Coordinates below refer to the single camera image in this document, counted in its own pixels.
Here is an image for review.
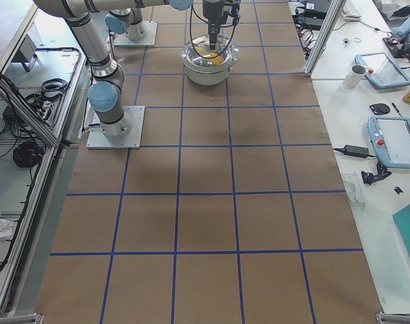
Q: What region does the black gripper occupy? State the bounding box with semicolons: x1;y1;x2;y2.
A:
202;0;241;51

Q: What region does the yellow corn cob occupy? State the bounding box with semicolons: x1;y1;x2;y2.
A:
196;47;224;66

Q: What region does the glass pot lid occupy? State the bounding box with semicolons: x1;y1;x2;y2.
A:
181;35;239;73

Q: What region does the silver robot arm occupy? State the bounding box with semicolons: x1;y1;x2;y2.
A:
34;1;193;138
105;1;240;53

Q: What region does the pale green electric pot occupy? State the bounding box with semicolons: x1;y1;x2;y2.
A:
181;35;239;86

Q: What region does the white mug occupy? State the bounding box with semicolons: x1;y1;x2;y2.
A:
343;64;367;88

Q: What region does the far blue teach pendant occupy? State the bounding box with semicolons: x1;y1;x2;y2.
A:
355;52;410;89

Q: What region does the blue teach pendant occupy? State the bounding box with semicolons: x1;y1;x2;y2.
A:
355;52;410;89
367;116;410;169

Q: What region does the black power brick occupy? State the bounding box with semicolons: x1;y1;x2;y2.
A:
343;144;370;158

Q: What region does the black round puck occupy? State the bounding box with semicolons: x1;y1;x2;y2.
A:
369;103;390;115

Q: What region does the near blue teach pendant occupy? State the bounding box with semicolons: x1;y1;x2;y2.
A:
367;116;410;169

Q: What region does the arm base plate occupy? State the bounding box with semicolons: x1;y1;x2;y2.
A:
114;20;157;47
86;106;145;149

